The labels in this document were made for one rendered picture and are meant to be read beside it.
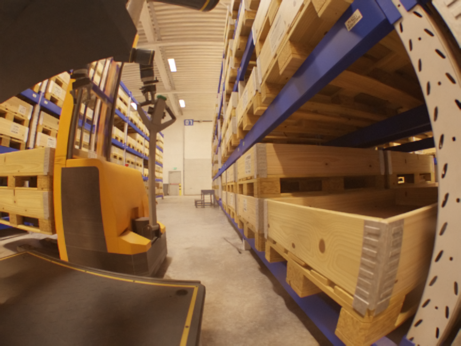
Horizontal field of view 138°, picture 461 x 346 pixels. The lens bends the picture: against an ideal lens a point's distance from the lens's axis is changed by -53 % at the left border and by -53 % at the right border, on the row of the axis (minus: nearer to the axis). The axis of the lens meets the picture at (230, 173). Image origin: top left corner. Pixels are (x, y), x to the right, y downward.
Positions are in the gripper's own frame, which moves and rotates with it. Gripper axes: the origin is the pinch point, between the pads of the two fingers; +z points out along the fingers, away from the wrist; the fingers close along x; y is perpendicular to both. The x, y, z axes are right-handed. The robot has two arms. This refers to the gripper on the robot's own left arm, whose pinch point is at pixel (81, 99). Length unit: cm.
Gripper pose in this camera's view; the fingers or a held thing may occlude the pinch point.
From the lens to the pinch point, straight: 142.7
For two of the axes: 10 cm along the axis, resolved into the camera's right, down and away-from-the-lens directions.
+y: -0.6, -3.5, 9.4
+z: 0.4, 9.4, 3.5
